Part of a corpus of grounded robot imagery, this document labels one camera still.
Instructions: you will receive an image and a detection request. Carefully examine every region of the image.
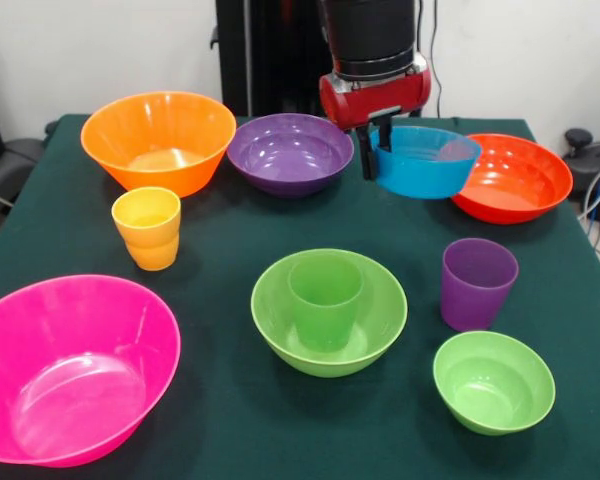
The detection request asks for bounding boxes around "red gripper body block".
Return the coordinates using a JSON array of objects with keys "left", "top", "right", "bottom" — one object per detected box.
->
[{"left": 318, "top": 67, "right": 433, "bottom": 133}]

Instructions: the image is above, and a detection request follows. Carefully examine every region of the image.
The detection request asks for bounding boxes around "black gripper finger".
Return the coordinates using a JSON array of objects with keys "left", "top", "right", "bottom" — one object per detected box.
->
[
  {"left": 376, "top": 115, "right": 394, "bottom": 154},
  {"left": 357, "top": 125, "right": 379, "bottom": 182}
]

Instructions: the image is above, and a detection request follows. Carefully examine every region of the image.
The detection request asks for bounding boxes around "blue plastic bowl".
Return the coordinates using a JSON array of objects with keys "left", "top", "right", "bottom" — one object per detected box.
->
[{"left": 368, "top": 124, "right": 483, "bottom": 201}]

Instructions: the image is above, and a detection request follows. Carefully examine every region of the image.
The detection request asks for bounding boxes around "purple plastic bowl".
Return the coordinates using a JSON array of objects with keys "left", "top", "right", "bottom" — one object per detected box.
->
[{"left": 226, "top": 112, "right": 356, "bottom": 200}]

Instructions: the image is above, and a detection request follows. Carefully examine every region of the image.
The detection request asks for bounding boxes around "red plastic bowl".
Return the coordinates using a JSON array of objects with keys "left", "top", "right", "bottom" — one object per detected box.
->
[{"left": 450, "top": 132, "right": 575, "bottom": 225}]

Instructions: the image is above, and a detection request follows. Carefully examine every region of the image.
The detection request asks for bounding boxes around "green plastic cup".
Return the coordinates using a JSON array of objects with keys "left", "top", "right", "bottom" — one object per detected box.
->
[{"left": 286, "top": 257, "right": 365, "bottom": 353}]

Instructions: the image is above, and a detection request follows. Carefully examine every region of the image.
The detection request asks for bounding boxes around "large green plastic bowl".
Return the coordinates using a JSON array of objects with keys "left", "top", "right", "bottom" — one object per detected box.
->
[{"left": 250, "top": 248, "right": 409, "bottom": 379}]

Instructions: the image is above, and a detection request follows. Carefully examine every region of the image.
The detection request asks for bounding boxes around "purple plastic cup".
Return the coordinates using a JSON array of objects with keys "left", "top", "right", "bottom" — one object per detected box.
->
[{"left": 440, "top": 237, "right": 520, "bottom": 333}]

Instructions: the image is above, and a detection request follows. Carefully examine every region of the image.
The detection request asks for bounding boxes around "orange plastic bowl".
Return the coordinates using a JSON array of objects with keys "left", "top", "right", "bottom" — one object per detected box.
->
[{"left": 80, "top": 90, "right": 238, "bottom": 200}]

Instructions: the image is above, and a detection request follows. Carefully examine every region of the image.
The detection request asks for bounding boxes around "yellow plastic cup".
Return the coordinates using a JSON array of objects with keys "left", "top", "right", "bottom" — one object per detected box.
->
[{"left": 110, "top": 186, "right": 182, "bottom": 273}]

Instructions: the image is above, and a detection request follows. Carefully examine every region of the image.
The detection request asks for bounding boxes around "small green plastic bowl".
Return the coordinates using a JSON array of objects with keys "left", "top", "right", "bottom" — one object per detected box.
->
[{"left": 432, "top": 330, "right": 557, "bottom": 437}]

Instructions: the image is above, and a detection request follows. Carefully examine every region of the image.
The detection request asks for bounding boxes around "dark green table cloth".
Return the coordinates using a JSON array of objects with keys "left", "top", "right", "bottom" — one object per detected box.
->
[{"left": 0, "top": 113, "right": 600, "bottom": 480}]

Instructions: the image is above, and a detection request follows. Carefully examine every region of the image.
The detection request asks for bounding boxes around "large pink plastic bowl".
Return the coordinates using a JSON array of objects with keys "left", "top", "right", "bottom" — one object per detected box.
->
[{"left": 0, "top": 273, "right": 183, "bottom": 469}]

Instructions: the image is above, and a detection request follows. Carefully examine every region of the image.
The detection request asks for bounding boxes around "thin black wall cable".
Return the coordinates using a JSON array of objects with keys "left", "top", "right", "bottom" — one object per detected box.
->
[{"left": 428, "top": 0, "right": 445, "bottom": 119}]

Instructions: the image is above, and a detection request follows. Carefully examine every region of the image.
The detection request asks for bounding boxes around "black cable with plug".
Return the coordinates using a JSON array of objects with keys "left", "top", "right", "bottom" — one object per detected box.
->
[{"left": 413, "top": 0, "right": 427, "bottom": 119}]

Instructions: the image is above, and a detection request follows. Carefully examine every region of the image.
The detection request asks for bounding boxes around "black pedestal leg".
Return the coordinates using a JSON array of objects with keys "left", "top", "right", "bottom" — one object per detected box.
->
[
  {"left": 0, "top": 137, "right": 49, "bottom": 202},
  {"left": 554, "top": 128, "right": 600, "bottom": 224}
]

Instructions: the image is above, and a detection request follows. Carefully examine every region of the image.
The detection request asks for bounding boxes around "tangle of floor cables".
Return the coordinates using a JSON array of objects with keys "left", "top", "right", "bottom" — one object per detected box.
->
[{"left": 577, "top": 154, "right": 600, "bottom": 267}]

